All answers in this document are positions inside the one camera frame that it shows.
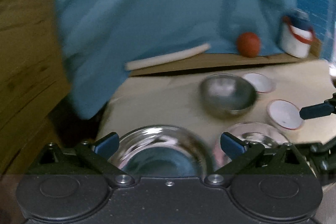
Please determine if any steel plate with sticker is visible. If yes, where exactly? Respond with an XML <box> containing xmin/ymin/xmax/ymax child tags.
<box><xmin>213</xmin><ymin>122</ymin><xmax>288</xmax><ymax>168</ymax></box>

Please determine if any white bowl red rim front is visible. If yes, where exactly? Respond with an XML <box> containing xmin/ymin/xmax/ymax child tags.
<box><xmin>266</xmin><ymin>100</ymin><xmax>304</xmax><ymax>133</ymax></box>

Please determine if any white bowl red rim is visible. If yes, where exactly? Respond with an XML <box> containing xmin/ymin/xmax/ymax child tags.
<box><xmin>266</xmin><ymin>100</ymin><xmax>304</xmax><ymax>133</ymax></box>
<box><xmin>243</xmin><ymin>73</ymin><xmax>276</xmax><ymax>94</ymax></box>

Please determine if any deep steel bowl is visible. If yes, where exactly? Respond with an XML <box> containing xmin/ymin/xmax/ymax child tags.
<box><xmin>199</xmin><ymin>73</ymin><xmax>258</xmax><ymax>119</ymax></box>

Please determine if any white bowl red rim back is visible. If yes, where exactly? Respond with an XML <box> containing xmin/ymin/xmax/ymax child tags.
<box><xmin>243</xmin><ymin>73</ymin><xmax>276</xmax><ymax>94</ymax></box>

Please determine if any white blue water bottle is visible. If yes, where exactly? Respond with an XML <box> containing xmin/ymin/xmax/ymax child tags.
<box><xmin>278</xmin><ymin>9</ymin><xmax>315</xmax><ymax>59</ymax></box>

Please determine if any white foam rod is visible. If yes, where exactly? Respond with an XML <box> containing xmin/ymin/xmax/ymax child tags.
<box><xmin>125</xmin><ymin>43</ymin><xmax>211</xmax><ymax>71</ymax></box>

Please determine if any wooden shelf board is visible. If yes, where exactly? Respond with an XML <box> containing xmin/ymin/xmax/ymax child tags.
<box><xmin>129</xmin><ymin>38</ymin><xmax>322</xmax><ymax>77</ymax></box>

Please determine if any red tomato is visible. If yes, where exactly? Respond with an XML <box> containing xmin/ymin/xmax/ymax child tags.
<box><xmin>236</xmin><ymin>32</ymin><xmax>261</xmax><ymax>58</ymax></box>

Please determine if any blue cloth drape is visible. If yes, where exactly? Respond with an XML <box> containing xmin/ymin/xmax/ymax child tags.
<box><xmin>55</xmin><ymin>0</ymin><xmax>296</xmax><ymax>119</ymax></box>

